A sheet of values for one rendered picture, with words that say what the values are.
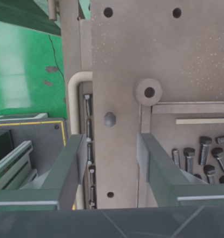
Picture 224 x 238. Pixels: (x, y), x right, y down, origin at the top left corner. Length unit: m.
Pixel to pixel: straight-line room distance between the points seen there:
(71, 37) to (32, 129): 1.17
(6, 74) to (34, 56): 0.33
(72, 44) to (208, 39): 0.26
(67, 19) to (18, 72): 1.44
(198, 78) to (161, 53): 0.07
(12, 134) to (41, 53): 0.76
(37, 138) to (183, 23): 1.38
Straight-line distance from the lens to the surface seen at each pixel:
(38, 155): 1.58
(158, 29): 0.29
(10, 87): 1.87
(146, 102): 0.25
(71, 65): 0.41
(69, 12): 0.43
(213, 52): 0.32
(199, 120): 0.31
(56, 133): 1.45
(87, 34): 0.41
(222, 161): 0.36
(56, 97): 1.71
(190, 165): 0.33
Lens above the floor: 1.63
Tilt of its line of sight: 75 degrees down
